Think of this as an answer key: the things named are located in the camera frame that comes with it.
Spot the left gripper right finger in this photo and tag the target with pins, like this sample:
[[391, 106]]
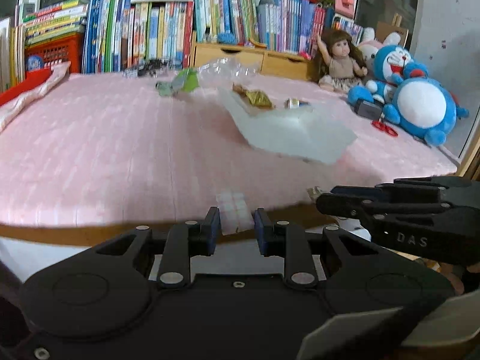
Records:
[[288, 241]]

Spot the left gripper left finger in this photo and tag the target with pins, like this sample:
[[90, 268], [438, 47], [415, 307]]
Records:
[[184, 241]]

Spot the pink white tissue pack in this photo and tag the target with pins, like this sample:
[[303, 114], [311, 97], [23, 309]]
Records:
[[235, 215]]

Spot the large white paper sheet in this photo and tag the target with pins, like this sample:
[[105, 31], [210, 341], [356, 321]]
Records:
[[304, 132]]

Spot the gold foil wrapper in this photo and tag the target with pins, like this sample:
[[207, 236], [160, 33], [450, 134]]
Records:
[[255, 98]]

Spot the green plastic wrapper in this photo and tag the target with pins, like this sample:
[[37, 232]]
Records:
[[185, 81]]

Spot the small gold candy wrapper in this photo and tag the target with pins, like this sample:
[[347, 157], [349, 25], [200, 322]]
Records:
[[314, 193]]

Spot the stack of flat books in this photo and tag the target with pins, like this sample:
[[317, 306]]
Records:
[[56, 21]]

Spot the red scissors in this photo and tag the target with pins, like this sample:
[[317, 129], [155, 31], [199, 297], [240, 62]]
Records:
[[381, 126]]

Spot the round blue white plush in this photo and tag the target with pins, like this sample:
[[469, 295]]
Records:
[[424, 109]]

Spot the grey black small device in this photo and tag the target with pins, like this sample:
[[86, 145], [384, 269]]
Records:
[[369, 110]]

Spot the blue Doraemon plush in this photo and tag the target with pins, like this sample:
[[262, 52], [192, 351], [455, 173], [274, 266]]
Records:
[[392, 65]]

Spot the clear plastic bag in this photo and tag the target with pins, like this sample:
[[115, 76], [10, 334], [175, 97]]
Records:
[[226, 71]]

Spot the wooden drawer organizer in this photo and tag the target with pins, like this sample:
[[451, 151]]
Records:
[[270, 63]]

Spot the brown-haired doll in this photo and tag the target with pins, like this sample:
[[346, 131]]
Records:
[[341, 66]]

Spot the pink white bunny plush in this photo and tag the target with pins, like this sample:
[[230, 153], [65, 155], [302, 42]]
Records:
[[369, 46]]

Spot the blue yarn ball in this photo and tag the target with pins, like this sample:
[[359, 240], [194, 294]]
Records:
[[227, 39]]

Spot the right upright book row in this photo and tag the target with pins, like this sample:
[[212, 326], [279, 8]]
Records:
[[288, 26]]

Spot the upright book row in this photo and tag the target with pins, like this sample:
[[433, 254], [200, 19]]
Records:
[[288, 26], [122, 34]]

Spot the middle upright book row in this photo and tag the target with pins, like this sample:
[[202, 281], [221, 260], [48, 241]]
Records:
[[122, 34]]

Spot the red tray box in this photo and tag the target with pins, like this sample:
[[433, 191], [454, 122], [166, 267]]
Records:
[[33, 79]]

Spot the red plastic basket left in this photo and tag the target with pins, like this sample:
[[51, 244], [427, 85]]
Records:
[[59, 50]]

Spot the left upright book group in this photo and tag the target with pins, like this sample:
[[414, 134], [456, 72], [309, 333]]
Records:
[[13, 38]]

